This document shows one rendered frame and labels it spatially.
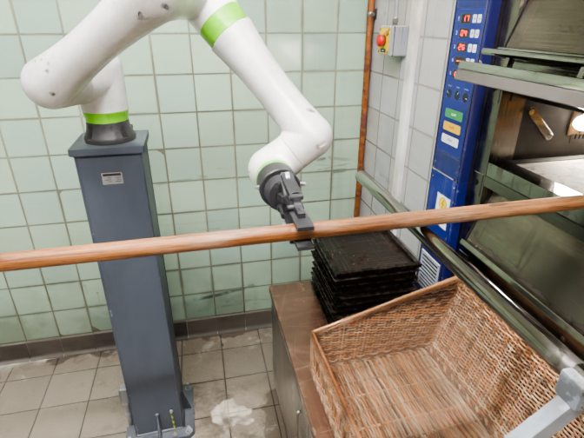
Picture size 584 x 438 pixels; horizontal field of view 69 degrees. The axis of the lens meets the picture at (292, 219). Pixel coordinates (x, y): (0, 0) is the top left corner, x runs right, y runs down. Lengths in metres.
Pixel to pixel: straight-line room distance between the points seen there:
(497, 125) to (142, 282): 1.18
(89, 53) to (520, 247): 1.13
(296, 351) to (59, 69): 1.01
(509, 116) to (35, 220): 1.86
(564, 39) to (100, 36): 0.97
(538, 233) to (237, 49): 0.84
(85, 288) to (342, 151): 1.39
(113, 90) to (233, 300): 1.33
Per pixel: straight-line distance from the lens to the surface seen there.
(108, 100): 1.35
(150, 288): 1.54
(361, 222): 0.78
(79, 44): 1.13
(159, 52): 1.89
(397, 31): 1.69
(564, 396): 0.61
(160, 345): 1.69
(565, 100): 0.89
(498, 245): 1.27
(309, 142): 1.03
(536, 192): 1.16
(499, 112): 1.26
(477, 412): 1.34
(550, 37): 1.13
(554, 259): 1.16
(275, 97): 1.05
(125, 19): 1.03
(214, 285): 2.25
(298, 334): 1.48
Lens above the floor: 1.53
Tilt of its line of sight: 25 degrees down
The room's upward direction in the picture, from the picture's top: straight up
